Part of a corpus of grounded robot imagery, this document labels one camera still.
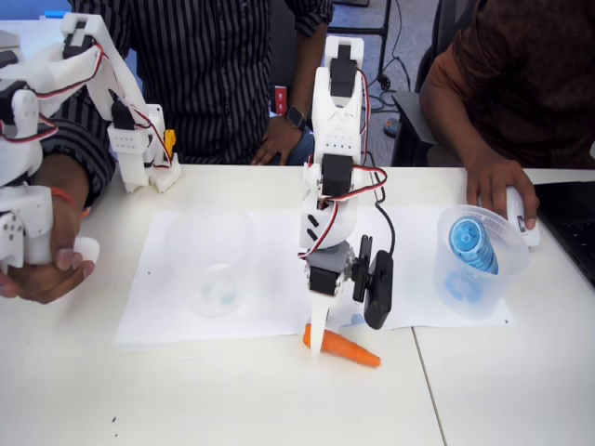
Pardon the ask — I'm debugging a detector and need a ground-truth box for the orange carrot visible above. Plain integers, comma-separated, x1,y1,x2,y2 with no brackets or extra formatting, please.
302,323,382,369

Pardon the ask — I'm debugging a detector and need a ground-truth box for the white computer mouse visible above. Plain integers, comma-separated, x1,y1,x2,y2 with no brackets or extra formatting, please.
478,185,543,250

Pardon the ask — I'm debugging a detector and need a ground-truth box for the white leader robot arm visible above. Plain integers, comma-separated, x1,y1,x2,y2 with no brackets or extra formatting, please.
0,12,183,275

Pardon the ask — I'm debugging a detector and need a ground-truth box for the bare forearm brown-shirt person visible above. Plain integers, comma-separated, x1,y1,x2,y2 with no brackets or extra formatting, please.
420,69,501,173

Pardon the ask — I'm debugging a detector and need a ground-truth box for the bare left forearm striped-shirt person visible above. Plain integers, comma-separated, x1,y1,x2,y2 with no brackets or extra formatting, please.
290,32,329,120

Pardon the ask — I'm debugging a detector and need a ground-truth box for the right forearm in striped sleeve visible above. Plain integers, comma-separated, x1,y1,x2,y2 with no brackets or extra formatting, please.
34,118,117,219

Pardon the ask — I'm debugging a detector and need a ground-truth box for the blue plastic bottle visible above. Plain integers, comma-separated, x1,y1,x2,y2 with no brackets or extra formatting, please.
446,216,501,278

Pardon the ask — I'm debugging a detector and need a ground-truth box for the left hand of striped-shirt person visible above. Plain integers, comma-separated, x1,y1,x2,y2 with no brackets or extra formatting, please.
250,113,308,166

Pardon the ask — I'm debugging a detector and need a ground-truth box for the hand of brown-shirt person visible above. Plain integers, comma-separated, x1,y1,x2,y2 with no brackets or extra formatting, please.
466,152,541,230

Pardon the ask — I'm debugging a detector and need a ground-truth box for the right hand of striped-shirt person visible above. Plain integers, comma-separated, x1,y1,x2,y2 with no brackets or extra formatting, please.
0,189,97,306

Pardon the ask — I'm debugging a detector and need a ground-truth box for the white paper sheet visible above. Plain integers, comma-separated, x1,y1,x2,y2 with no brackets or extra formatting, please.
113,206,518,346

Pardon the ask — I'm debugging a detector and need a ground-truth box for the clear plastic cup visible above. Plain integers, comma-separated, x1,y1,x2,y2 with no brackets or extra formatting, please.
170,208,255,320

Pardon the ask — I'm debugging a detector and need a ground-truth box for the clear plastic tub with rim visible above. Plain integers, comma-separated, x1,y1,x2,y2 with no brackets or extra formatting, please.
431,203,531,321

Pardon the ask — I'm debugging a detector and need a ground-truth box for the black smartwatch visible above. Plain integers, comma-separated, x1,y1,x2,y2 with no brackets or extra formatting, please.
285,105,307,130

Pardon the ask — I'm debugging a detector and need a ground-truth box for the black office chair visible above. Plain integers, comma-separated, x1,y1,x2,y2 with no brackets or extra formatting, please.
391,0,475,167

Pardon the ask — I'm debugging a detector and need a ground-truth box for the yellow table clamp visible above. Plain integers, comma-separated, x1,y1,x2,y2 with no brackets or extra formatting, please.
163,129,179,164

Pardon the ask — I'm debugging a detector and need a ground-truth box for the person in striped shirt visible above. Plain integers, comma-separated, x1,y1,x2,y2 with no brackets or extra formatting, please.
34,0,337,167

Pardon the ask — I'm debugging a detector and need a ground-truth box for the black wheeled stand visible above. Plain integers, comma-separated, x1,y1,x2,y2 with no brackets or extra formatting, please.
330,0,394,90

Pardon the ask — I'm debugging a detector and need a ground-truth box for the black laptop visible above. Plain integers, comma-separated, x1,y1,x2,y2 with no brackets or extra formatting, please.
534,181,595,289

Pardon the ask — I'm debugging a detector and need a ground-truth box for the person in brown shirt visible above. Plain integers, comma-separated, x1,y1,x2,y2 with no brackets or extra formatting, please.
417,0,595,171

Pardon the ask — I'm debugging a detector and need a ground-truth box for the black webcam with mount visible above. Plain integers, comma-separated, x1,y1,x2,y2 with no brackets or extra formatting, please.
346,234,396,332

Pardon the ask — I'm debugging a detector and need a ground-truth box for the thin black floor cable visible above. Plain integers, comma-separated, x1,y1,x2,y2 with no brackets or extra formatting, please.
366,0,419,112

